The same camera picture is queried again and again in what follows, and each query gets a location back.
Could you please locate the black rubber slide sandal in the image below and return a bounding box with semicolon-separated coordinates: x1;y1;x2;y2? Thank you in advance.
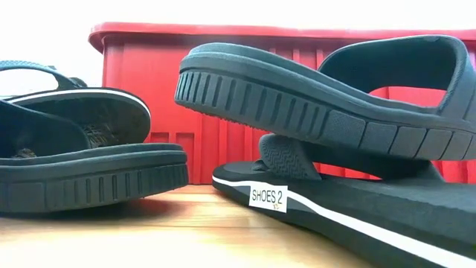
173;34;476;162
0;100;190;214

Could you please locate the black flip-flop white stripe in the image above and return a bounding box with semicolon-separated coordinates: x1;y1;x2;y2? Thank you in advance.
211;133;476;268
0;59;152;159

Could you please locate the red plastic storage bin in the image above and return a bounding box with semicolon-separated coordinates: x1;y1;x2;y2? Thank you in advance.
88;21;476;186

